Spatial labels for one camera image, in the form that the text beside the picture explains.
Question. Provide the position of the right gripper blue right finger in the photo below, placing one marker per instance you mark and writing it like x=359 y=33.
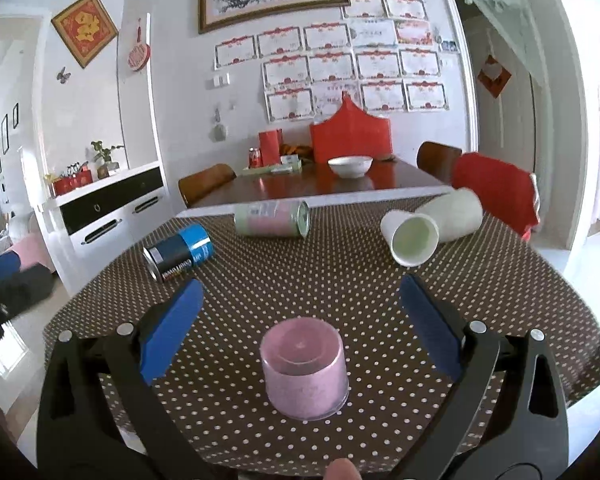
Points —
x=437 y=325

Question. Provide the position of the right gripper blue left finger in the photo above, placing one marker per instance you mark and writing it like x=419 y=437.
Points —
x=164 y=327

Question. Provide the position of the pink plastic cup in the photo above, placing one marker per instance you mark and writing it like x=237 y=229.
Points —
x=304 y=368

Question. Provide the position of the white paper cup front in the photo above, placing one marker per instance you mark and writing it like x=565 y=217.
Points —
x=412 y=238

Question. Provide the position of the white paper cup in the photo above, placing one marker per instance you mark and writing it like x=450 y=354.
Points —
x=412 y=238
x=456 y=214

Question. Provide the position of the white paper cup rear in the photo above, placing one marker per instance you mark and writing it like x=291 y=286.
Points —
x=456 y=214

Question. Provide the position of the person's right hand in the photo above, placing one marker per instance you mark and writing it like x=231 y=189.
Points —
x=342 y=469

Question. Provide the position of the white black sideboard cabinet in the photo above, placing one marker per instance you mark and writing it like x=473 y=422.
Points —
x=87 y=228

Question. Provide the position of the blue black can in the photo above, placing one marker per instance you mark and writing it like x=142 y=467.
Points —
x=178 y=253

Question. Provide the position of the red box on sideboard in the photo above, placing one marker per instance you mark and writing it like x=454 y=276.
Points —
x=64 y=185

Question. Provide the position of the brown polka dot tablecloth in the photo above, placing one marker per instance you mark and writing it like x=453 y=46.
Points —
x=199 y=353

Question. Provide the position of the potted green plant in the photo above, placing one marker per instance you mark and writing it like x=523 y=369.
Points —
x=105 y=165

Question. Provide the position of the red covered chair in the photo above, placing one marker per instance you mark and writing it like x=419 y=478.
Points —
x=505 y=191

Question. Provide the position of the brown wooden chair left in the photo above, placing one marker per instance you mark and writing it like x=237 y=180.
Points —
x=194 y=187

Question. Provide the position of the brown wooden chair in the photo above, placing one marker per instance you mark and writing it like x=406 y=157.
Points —
x=194 y=187
x=438 y=160

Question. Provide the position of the brown wooden chair right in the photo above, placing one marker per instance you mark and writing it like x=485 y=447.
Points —
x=438 y=160

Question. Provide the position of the pink green canister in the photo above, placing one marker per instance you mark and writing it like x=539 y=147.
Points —
x=276 y=218

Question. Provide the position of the white ceramic bowl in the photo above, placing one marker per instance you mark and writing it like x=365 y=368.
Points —
x=350 y=167

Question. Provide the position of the red soda can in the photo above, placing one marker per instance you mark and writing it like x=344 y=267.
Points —
x=255 y=158

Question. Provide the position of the green flat box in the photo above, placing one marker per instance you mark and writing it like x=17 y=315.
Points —
x=287 y=165

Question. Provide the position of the red diamond door decoration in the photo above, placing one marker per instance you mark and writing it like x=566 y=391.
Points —
x=493 y=76

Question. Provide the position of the red gold diamond picture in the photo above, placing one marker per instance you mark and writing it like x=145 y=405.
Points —
x=85 y=27

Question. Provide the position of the red round wall ornament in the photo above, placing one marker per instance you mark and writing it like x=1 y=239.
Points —
x=139 y=55

